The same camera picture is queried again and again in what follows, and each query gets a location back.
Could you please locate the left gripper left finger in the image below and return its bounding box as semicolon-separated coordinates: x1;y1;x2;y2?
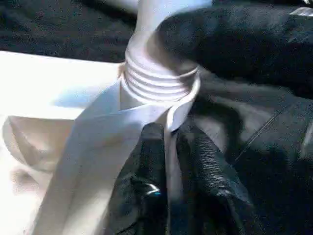
107;121;170;235

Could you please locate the white plastic table leg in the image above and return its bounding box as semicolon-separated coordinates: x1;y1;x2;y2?
124;0;213;104

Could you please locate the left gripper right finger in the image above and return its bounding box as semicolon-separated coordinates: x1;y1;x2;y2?
176;133;260;235

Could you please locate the white plastic table top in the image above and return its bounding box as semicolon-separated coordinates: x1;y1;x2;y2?
0;50;201;235

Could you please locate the black work mat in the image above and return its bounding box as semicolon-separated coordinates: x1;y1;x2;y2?
0;0;313;235

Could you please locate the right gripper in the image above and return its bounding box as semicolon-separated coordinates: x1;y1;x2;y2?
157;4;313;95

